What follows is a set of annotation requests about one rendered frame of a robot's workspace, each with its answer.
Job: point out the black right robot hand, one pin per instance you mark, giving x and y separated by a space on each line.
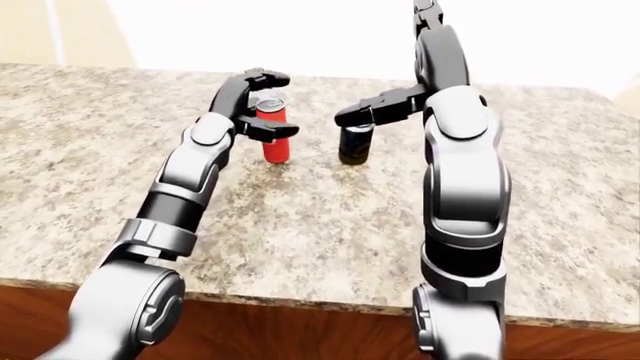
439 56

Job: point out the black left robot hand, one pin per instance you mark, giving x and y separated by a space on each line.
231 96

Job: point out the red drink can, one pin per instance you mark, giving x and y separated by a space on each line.
276 139

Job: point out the black drink can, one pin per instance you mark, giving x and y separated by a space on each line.
355 144

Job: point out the wooden counter cabinet front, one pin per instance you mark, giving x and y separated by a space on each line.
320 330

